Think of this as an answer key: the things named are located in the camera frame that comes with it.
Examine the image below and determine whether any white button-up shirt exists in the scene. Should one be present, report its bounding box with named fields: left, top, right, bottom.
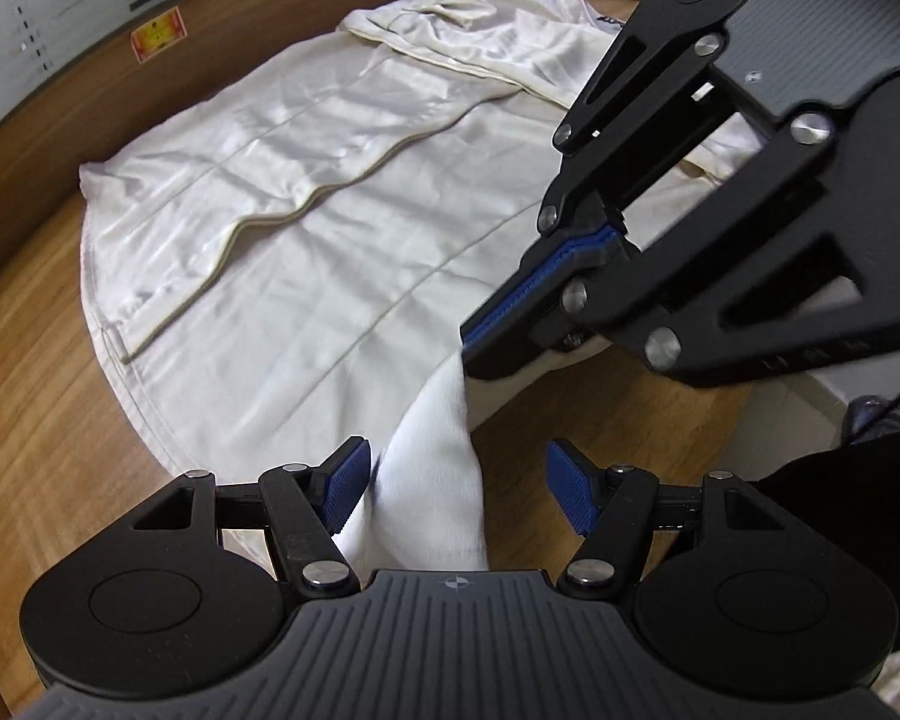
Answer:
left=79, top=0, right=743, bottom=575

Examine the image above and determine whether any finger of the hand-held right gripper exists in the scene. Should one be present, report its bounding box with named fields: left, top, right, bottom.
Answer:
left=461, top=0, right=727, bottom=344
left=461, top=111, right=900, bottom=391

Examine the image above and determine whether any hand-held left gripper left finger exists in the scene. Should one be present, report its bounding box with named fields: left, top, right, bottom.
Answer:
left=131, top=435, right=372, bottom=602

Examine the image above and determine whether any red and yellow sticker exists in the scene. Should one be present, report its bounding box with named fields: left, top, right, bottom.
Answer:
left=130, top=5, right=189, bottom=62

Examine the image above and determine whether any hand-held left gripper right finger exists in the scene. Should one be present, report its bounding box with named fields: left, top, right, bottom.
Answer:
left=544, top=439, right=785, bottom=604

